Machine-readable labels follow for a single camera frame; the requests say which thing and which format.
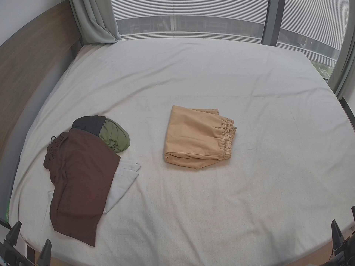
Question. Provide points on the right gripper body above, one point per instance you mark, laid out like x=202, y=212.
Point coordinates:
x=346, y=255

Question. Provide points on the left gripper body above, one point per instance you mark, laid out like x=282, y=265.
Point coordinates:
x=11, y=256

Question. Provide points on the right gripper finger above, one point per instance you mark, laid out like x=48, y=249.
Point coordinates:
x=337, y=237
x=353, y=216

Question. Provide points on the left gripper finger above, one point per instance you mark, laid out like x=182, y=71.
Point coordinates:
x=46, y=255
x=14, y=235

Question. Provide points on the tan shorts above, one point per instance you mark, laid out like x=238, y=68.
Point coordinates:
x=194, y=137

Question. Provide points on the bed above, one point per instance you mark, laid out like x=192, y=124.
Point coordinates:
x=208, y=73

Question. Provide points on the brown shorts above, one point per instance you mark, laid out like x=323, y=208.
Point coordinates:
x=83, y=176

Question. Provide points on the pale grey garment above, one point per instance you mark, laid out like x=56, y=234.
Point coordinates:
x=122, y=181

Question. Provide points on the green garment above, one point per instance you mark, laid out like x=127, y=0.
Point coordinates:
x=115, y=137

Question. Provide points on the grey-green curtain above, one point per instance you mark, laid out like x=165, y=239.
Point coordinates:
x=94, y=23

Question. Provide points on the window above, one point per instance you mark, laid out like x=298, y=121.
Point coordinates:
x=194, y=7

